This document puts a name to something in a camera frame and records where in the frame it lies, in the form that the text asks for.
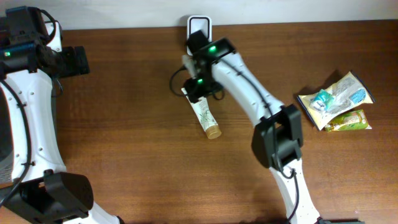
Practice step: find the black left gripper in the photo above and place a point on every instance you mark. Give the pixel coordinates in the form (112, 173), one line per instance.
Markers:
(75, 67)

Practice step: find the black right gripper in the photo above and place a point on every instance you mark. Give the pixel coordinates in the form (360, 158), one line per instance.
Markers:
(194, 94)

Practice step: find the white Pantene tube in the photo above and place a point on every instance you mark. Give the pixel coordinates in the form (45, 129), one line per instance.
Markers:
(206, 119)

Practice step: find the teal tissue pack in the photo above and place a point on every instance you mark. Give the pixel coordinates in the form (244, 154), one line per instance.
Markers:
(322, 101)

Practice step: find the white snack bag gold trim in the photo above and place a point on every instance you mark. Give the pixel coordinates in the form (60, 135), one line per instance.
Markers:
(349, 92)

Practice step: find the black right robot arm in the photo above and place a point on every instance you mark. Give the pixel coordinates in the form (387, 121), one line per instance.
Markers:
(278, 137)

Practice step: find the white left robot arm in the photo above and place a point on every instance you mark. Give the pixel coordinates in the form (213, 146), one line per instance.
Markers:
(35, 184)

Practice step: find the grey plastic mesh basket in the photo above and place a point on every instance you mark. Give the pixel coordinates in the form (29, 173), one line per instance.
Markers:
(6, 143)

